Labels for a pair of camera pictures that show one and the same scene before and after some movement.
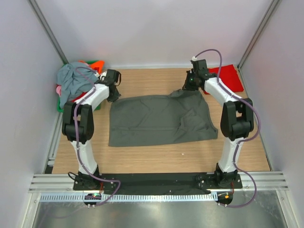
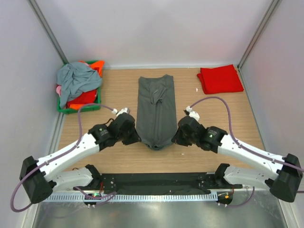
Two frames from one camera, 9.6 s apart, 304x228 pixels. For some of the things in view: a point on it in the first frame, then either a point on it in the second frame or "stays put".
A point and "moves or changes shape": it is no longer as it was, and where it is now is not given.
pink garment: (58, 90) stays put
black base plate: (157, 183) stays put
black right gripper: (186, 86) to (178, 139)
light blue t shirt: (73, 78) stays put
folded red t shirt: (229, 78) stays put
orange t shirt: (100, 64) stays put
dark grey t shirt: (180, 116) moves or changes shape
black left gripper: (114, 98) to (135, 138)
